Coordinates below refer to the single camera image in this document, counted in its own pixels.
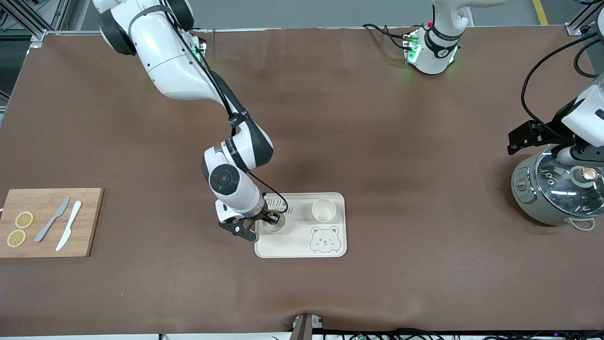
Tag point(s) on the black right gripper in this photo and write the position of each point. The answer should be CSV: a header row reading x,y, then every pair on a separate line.
x,y
264,216

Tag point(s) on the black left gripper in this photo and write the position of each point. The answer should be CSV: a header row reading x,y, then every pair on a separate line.
x,y
551,133

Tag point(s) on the white IKEA cup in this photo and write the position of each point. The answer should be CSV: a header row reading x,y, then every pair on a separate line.
x,y
323,210
273,229

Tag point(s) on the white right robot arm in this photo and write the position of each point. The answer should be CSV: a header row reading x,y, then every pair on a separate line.
x,y
165,61

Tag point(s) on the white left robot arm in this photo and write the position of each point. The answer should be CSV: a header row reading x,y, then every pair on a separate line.
x,y
436,52

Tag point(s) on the cream bear print tray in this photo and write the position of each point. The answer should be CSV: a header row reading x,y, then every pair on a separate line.
x,y
297,243

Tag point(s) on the grey metal cooking pot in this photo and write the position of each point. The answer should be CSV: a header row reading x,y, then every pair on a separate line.
x,y
529,203

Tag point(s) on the glass pot lid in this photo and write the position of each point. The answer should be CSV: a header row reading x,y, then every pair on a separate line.
x,y
566,193

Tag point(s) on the brown table cover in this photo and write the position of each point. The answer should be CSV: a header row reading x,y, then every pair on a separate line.
x,y
377,141

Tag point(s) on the bamboo cutting board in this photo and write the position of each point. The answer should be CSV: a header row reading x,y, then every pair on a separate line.
x,y
87,222

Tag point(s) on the white plastic knife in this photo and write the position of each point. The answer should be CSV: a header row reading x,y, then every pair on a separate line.
x,y
70,225

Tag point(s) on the grey plastic knife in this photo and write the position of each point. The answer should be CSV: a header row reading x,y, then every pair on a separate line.
x,y
53,219

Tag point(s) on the lemon slice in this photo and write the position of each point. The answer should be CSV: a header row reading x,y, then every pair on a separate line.
x,y
16,238
24,219

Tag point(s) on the table edge camera mount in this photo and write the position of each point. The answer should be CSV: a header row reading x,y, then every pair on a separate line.
x,y
304,326

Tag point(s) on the aluminium frame profile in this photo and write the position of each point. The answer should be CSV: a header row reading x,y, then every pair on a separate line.
x,y
28,21
583,16

